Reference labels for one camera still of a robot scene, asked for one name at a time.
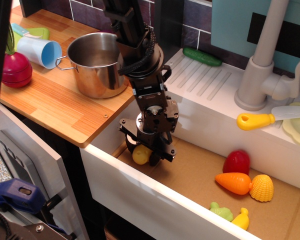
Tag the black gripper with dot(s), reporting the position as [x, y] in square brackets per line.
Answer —
[160, 143]

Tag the yellow toy potato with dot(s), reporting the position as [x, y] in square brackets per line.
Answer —
[141, 154]

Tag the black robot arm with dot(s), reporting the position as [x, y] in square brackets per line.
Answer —
[142, 62]

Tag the stainless steel pot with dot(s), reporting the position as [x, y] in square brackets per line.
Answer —
[94, 59]

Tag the red toy pepper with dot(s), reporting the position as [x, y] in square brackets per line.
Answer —
[237, 161]

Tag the light green toy broccoli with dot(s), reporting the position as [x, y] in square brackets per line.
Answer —
[223, 212]

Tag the orange toy carrot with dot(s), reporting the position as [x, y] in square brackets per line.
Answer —
[235, 182]

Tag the green toy cucumber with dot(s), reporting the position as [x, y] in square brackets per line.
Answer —
[202, 57]

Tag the white toy sink basin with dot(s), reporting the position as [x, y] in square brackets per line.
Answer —
[171, 201]

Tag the yellow toy squash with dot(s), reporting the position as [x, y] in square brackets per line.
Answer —
[242, 220]

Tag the white oven door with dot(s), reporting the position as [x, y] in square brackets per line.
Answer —
[29, 158]

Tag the yellow toy corn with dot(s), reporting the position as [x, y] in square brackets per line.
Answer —
[262, 188]

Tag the blue clamp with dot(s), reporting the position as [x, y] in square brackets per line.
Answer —
[21, 195]

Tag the grey toy faucet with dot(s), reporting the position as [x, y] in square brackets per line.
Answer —
[258, 80]

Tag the light blue plastic cup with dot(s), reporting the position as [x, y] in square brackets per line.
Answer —
[43, 52]

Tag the red wooden toy radish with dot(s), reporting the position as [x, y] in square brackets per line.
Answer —
[17, 69]

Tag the green toy cutting board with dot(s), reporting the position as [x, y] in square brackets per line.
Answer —
[42, 32]

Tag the pale green toy plate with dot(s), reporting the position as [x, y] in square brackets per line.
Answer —
[292, 128]

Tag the yellow handled toy knife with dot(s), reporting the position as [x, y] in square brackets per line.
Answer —
[251, 121]

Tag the teal handled toy knife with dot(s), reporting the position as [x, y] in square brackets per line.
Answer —
[19, 30]

